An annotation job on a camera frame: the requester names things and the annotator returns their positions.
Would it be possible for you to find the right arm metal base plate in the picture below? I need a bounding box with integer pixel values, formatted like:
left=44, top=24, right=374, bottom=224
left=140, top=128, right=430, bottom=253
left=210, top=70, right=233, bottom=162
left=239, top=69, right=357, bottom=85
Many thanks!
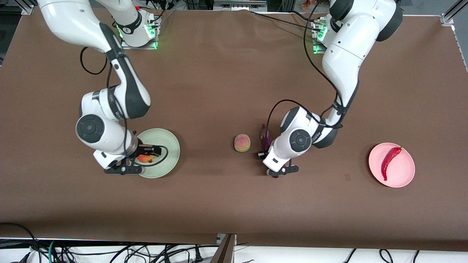
left=120, top=37, right=158, bottom=50

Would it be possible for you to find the black floor cable loop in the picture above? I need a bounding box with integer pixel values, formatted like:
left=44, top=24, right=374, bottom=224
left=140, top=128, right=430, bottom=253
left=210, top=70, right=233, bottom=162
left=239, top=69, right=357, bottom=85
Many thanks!
left=0, top=222, right=41, bottom=263

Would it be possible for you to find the pink plate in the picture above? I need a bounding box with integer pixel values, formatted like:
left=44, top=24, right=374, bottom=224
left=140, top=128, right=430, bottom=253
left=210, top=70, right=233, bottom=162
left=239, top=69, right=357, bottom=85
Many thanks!
left=368, top=142, right=416, bottom=188

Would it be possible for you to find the pale green plate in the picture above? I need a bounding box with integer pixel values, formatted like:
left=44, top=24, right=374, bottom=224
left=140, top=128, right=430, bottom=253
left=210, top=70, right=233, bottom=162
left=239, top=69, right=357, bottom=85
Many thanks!
left=133, top=128, right=181, bottom=179

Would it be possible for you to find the purple eggplant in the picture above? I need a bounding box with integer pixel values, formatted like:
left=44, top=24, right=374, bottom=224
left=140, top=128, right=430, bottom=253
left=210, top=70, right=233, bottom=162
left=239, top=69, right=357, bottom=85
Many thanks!
left=259, top=123, right=280, bottom=179

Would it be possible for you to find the pink yellow peach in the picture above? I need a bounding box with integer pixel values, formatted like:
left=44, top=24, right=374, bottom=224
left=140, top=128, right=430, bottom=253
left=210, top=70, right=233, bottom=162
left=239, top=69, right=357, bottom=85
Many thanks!
left=234, top=134, right=252, bottom=153

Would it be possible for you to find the short black table cable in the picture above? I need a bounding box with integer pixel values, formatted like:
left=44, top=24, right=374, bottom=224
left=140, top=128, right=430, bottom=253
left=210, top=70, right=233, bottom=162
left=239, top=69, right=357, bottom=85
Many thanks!
left=289, top=10, right=320, bottom=24

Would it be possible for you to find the aluminium profile post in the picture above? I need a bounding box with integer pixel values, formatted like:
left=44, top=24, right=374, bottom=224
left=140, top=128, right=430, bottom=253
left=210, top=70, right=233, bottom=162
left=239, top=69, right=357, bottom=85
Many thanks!
left=210, top=233, right=237, bottom=263

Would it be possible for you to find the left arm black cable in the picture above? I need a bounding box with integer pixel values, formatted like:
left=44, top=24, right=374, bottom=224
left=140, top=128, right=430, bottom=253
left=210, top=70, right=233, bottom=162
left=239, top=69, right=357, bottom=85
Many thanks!
left=266, top=0, right=346, bottom=137

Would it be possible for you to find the red chili pepper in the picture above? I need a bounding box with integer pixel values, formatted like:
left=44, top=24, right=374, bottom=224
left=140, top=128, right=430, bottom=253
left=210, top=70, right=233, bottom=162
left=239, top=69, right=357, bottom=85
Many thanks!
left=381, top=146, right=403, bottom=182

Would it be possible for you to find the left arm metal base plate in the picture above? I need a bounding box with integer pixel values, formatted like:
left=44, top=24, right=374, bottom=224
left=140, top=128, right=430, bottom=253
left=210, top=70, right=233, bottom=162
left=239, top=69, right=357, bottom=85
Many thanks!
left=313, top=20, right=330, bottom=55

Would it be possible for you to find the silver metal rail unit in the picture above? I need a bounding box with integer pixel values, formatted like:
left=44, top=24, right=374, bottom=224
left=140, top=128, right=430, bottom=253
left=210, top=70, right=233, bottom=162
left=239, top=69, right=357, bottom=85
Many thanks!
left=213, top=0, right=268, bottom=11

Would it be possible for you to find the large table cover sheet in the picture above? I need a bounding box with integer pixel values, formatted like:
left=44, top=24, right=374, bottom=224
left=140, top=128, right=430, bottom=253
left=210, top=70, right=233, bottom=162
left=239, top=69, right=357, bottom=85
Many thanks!
left=0, top=7, right=468, bottom=252

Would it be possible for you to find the long black table cable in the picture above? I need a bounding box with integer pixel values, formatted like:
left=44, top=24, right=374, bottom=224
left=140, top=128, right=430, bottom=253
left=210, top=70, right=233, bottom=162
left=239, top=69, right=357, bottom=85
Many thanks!
left=249, top=10, right=322, bottom=30

